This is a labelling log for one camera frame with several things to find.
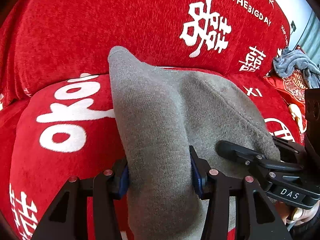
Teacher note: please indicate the blue-grey crumpled cloth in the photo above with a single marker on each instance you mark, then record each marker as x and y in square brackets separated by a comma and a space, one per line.
[290, 60]

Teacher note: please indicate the red wedding print blanket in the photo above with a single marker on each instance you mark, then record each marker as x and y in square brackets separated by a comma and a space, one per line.
[56, 100]

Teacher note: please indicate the red embroidered cushion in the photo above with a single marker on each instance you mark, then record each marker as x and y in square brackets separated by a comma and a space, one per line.
[292, 90]

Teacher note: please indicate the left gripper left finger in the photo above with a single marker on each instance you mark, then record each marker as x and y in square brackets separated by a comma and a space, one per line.
[66, 216]

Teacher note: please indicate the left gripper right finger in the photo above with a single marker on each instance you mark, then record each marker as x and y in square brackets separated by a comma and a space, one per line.
[231, 198]

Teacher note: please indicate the grey knit sweater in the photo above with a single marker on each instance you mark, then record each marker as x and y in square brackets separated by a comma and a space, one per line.
[159, 114]

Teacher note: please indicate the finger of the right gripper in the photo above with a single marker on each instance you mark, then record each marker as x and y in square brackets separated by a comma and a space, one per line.
[242, 155]
[287, 146]

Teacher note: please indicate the person's right hand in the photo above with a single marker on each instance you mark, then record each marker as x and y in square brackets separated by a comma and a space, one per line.
[298, 215]

